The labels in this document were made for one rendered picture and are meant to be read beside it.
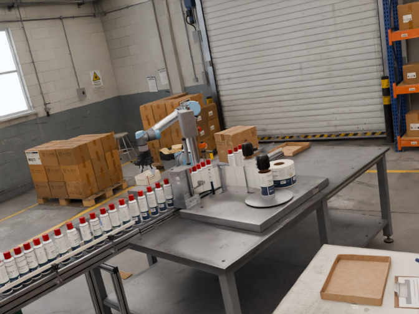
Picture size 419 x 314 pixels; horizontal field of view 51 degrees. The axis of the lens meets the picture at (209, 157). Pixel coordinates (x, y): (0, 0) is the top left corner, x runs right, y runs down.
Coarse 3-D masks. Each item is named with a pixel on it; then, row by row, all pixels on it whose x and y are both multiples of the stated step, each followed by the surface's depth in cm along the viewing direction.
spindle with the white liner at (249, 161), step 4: (244, 144) 315; (248, 144) 314; (244, 148) 314; (248, 148) 314; (252, 148) 316; (244, 152) 316; (248, 152) 315; (252, 152) 316; (244, 156) 318; (248, 156) 316; (252, 156) 318; (244, 160) 317; (248, 160) 316; (252, 160) 316; (244, 164) 319; (248, 164) 317; (252, 164) 317
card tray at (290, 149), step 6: (282, 144) 421; (288, 144) 424; (294, 144) 419; (300, 144) 415; (306, 144) 404; (270, 150) 407; (282, 150) 412; (288, 150) 408; (294, 150) 404; (300, 150) 396
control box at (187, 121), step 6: (180, 114) 314; (186, 114) 314; (192, 114) 315; (180, 120) 321; (186, 120) 315; (192, 120) 316; (180, 126) 330; (186, 126) 316; (192, 126) 317; (186, 132) 317; (192, 132) 318
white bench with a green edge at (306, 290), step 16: (320, 256) 218; (336, 256) 215; (400, 256) 204; (416, 256) 202; (304, 272) 206; (320, 272) 204; (400, 272) 192; (416, 272) 190; (304, 288) 194; (320, 288) 191; (288, 304) 185; (304, 304) 183; (320, 304) 181; (336, 304) 179; (352, 304) 177; (384, 304) 173
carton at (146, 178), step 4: (144, 172) 353; (148, 172) 350; (156, 172) 348; (136, 176) 345; (140, 176) 342; (144, 176) 340; (148, 176) 341; (152, 176) 345; (156, 176) 348; (160, 176) 352; (136, 180) 346; (140, 180) 343; (144, 180) 341; (148, 180) 341; (152, 180) 345; (156, 180) 348; (140, 184) 345; (144, 184) 342; (148, 184) 341
